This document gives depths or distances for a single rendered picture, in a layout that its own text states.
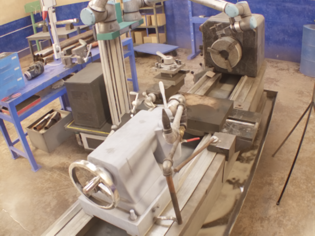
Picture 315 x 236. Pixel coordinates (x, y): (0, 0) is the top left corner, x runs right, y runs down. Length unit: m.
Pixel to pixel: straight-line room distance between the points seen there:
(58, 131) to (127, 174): 2.37
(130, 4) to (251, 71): 1.29
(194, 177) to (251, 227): 0.99
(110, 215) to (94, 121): 1.80
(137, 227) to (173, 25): 5.60
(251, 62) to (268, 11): 3.30
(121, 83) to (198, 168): 1.71
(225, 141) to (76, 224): 0.88
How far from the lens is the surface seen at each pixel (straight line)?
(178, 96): 1.38
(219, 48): 2.18
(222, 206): 1.75
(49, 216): 2.48
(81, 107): 2.78
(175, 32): 6.31
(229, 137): 1.51
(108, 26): 2.23
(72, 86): 2.72
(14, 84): 2.89
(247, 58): 2.36
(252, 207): 2.30
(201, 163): 1.39
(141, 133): 1.06
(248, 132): 1.56
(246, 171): 2.01
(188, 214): 1.16
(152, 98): 1.66
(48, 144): 3.21
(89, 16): 2.07
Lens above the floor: 1.74
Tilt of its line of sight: 29 degrees down
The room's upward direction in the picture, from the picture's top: 7 degrees counter-clockwise
